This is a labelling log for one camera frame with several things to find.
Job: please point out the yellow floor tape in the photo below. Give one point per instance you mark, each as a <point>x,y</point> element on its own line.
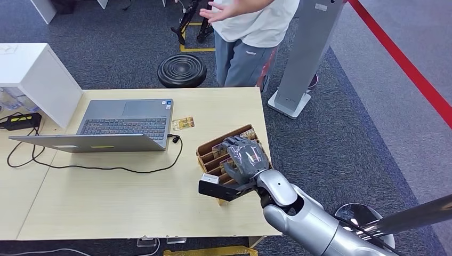
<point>197,49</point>

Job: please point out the grey open laptop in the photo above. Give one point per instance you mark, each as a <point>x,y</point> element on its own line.
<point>106,113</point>

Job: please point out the black power adapter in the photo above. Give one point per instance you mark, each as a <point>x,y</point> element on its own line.
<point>21,121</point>

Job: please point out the person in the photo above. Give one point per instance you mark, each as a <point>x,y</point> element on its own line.
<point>254,28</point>

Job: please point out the white furniture panel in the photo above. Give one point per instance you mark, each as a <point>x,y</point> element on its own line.
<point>44,9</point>

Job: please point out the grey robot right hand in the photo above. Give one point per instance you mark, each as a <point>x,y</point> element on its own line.
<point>247,159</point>

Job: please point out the white box shelf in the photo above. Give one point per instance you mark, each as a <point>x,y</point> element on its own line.
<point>35,70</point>

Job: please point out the dark grey pole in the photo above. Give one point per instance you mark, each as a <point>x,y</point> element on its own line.
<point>416,215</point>

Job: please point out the black tripod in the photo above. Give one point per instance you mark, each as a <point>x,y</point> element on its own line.
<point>187,19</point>

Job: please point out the red floor tape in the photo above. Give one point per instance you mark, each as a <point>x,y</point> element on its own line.
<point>406,65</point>

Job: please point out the black round stool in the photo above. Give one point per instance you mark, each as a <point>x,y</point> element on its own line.
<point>182,70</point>

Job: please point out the clear plastic bracket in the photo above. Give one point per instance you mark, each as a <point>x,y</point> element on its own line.
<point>176,240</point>
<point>146,242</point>

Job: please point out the chrome round base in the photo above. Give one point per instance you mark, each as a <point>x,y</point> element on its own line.
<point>356,213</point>

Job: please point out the person's right hand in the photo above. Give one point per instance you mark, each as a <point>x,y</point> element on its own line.
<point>219,12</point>

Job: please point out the wooden slotted card holder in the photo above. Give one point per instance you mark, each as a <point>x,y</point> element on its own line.
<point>208,150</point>

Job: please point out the grey kiosk stand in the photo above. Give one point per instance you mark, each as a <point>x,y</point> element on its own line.
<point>307,53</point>

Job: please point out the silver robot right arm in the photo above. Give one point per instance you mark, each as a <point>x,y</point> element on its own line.
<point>310,222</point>

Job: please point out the yellow flat panel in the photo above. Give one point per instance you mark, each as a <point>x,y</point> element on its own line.
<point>212,252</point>

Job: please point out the gold hotel key card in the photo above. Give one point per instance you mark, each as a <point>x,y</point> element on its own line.
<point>183,123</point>
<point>249,133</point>
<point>218,152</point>
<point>224,163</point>

